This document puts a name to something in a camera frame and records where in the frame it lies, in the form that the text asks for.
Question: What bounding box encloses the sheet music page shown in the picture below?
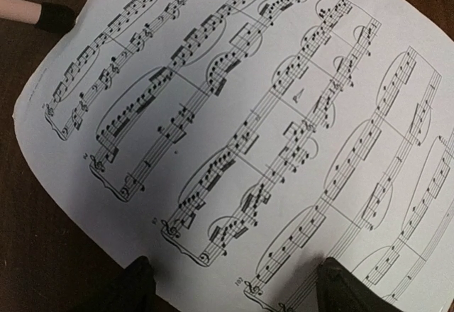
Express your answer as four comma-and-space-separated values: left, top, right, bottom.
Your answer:
13, 0, 453, 311

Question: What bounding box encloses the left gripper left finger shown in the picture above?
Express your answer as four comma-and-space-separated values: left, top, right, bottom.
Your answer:
70, 256, 157, 311

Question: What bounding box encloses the pink perforated music stand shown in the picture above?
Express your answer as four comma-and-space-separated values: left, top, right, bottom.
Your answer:
1, 0, 77, 35

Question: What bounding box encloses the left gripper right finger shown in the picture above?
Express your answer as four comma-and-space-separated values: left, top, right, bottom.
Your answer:
316, 257, 401, 312

